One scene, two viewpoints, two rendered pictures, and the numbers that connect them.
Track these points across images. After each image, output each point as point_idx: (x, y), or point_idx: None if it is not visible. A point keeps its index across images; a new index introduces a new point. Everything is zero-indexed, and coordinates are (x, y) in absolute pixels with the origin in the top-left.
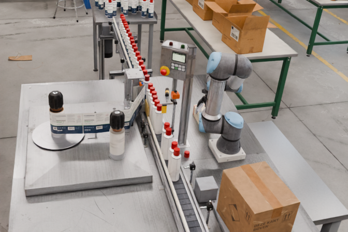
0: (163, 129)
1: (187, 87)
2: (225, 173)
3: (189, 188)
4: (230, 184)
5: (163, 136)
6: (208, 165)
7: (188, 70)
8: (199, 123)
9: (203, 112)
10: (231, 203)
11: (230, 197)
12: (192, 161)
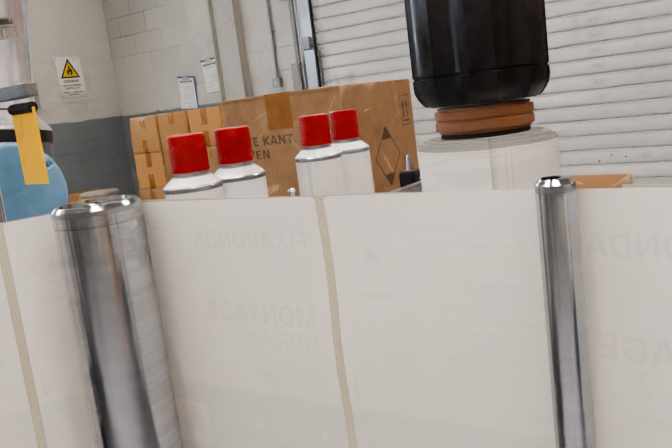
0: (206, 175)
1: None
2: (346, 87)
3: (403, 188)
4: (363, 96)
5: (260, 180)
6: None
7: None
8: (57, 172)
9: (12, 120)
10: (378, 144)
11: (372, 132)
12: (294, 188)
